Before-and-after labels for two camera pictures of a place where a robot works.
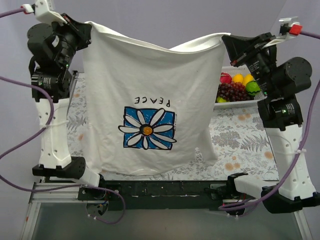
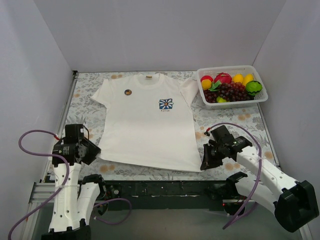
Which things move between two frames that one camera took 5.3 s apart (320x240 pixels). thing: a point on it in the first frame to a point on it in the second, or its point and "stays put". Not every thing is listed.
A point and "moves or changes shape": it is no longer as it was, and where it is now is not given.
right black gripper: [250, 50] to [208, 158]
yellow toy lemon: [237, 78] stays put
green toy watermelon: [252, 88] stays put
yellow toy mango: [247, 78] stays put
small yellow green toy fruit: [220, 99] stays put
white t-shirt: [146, 109] moves or changes shape
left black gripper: [78, 30] to [90, 152]
